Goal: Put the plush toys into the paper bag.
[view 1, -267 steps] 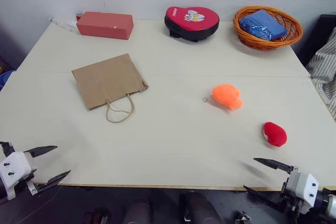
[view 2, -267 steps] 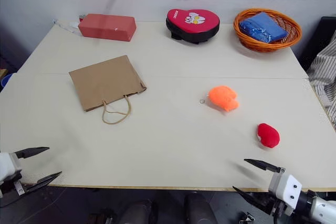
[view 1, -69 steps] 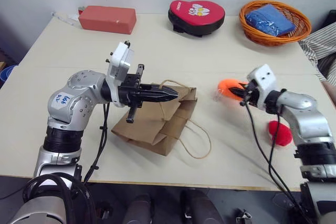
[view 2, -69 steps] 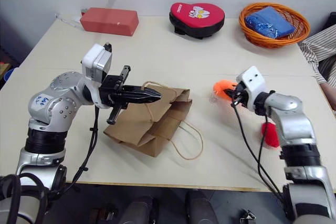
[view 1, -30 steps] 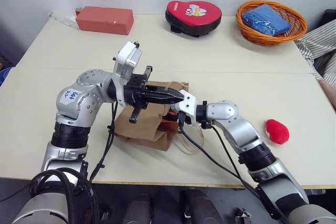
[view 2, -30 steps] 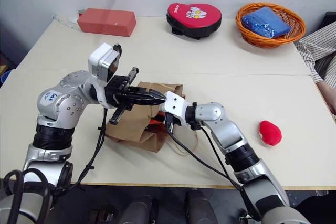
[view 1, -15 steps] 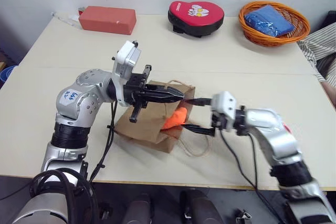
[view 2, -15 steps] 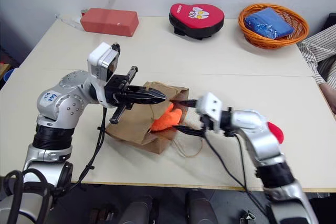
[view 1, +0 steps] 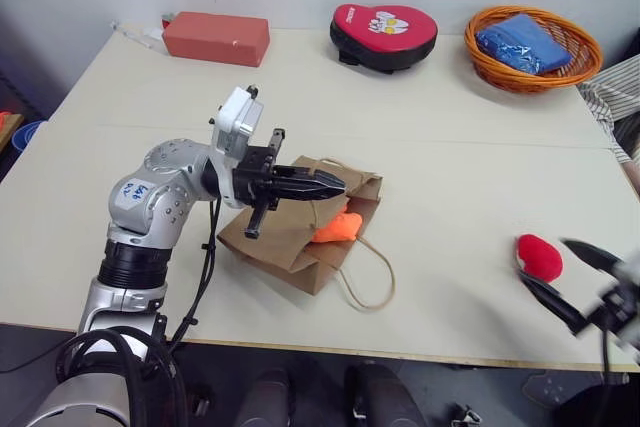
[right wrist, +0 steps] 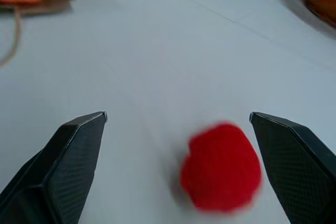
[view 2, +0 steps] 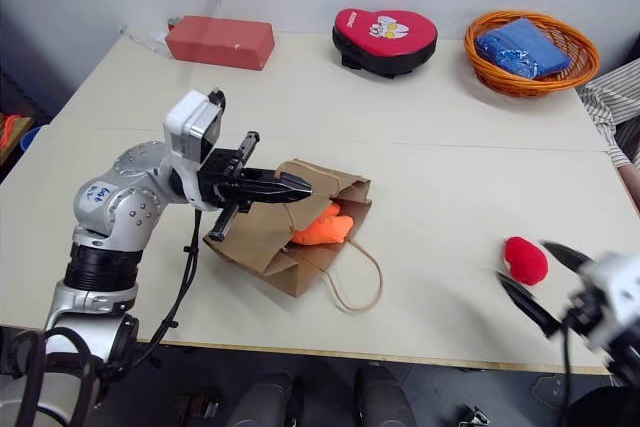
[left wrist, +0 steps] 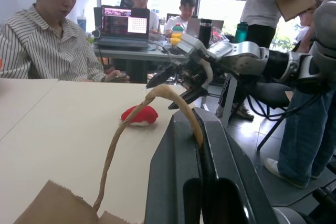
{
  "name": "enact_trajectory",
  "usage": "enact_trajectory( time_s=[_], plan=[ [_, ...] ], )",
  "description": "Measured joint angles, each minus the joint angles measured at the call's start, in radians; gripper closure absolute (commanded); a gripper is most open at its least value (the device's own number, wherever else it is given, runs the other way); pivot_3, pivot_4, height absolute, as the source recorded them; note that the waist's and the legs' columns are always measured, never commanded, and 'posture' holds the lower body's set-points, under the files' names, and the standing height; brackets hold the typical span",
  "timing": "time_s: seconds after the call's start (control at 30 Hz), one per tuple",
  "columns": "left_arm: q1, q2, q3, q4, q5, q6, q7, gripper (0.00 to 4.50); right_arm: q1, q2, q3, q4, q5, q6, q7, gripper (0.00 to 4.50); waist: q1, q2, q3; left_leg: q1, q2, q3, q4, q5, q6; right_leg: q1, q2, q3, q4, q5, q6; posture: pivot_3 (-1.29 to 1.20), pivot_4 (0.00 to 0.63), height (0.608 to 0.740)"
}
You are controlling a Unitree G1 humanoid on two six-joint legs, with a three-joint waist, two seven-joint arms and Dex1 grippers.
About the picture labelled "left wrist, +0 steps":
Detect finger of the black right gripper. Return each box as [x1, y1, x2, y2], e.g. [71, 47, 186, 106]
[167, 87, 209, 110]
[145, 65, 183, 90]

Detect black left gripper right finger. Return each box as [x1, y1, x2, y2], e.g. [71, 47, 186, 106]
[193, 107, 279, 224]

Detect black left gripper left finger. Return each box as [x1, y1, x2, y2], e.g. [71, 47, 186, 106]
[144, 108, 204, 224]

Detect brown paper bag with handle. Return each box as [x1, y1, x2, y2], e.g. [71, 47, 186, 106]
[13, 84, 204, 224]

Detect red and white plush toy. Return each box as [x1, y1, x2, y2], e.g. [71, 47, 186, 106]
[120, 105, 159, 127]

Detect flat brown paper bag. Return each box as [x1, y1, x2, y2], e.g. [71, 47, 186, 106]
[274, 0, 317, 23]

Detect grey office desk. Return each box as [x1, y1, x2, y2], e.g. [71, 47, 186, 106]
[91, 39, 190, 83]

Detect black tumbler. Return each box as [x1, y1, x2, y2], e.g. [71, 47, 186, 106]
[198, 18, 213, 49]

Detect yellow green red toy stack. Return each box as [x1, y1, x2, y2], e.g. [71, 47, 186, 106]
[170, 24, 184, 46]

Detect grey laptop lid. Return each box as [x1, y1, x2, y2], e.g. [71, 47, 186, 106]
[186, 17, 225, 38]

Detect seated man in white t-shirt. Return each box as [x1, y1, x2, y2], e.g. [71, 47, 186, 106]
[164, 0, 196, 37]

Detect open black laptop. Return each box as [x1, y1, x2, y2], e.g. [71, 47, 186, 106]
[93, 5, 151, 50]

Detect green water bottle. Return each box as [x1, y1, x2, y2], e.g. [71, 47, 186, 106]
[234, 21, 249, 44]

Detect black chair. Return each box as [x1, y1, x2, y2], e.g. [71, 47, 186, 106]
[246, 81, 296, 152]

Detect person in blue jeans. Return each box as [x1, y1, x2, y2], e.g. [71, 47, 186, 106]
[264, 84, 336, 189]

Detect standing person in white t-shirt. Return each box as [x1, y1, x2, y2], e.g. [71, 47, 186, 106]
[215, 0, 312, 120]

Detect blue lidded cup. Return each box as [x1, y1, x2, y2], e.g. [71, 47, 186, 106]
[76, 15, 87, 32]

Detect man in striped shirt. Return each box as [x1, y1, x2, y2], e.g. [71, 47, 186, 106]
[0, 0, 131, 83]

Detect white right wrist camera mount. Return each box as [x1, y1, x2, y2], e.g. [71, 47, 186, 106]
[176, 34, 214, 90]

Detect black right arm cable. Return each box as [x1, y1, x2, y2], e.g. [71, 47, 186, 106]
[258, 89, 325, 123]

